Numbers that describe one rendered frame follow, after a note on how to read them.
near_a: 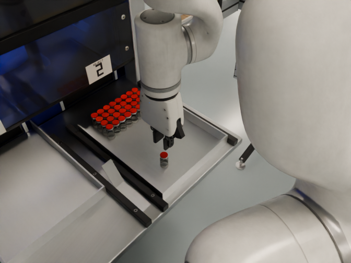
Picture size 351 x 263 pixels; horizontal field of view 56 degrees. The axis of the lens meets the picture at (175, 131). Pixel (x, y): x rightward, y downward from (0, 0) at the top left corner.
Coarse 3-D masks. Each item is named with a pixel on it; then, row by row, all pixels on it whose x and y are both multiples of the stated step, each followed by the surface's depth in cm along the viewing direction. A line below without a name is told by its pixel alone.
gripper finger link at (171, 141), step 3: (174, 135) 75; (171, 138) 77; (165, 141) 78; (168, 141) 79; (171, 141) 79; (165, 144) 79; (168, 144) 79; (171, 144) 80; (165, 147) 80; (168, 147) 81; (165, 150) 81
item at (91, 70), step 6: (102, 60) 95; (108, 60) 96; (90, 66) 92; (102, 66) 96; (108, 66) 98; (90, 72) 93; (96, 72) 95; (102, 72) 97; (108, 72) 99; (90, 78) 95; (96, 78) 96
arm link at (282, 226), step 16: (256, 208) 36; (272, 208) 35; (288, 208) 35; (304, 208) 35; (224, 224) 35; (240, 224) 34; (256, 224) 34; (272, 224) 33; (288, 224) 33; (304, 224) 33; (320, 224) 33; (208, 240) 33; (224, 240) 33; (240, 240) 32; (256, 240) 32; (272, 240) 32; (288, 240) 32; (304, 240) 32; (320, 240) 32; (192, 256) 34; (208, 256) 32; (224, 256) 31; (240, 256) 31; (256, 256) 31; (272, 256) 31; (288, 256) 31; (304, 256) 31; (320, 256) 32; (336, 256) 32
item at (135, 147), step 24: (192, 120) 99; (96, 144) 93; (120, 144) 94; (144, 144) 94; (192, 144) 94; (216, 144) 90; (144, 168) 88; (168, 168) 88; (192, 168) 85; (168, 192) 81
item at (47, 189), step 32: (32, 128) 98; (0, 160) 90; (32, 160) 90; (64, 160) 90; (0, 192) 83; (32, 192) 83; (64, 192) 83; (96, 192) 79; (0, 224) 77; (32, 224) 77; (64, 224) 76; (0, 256) 68
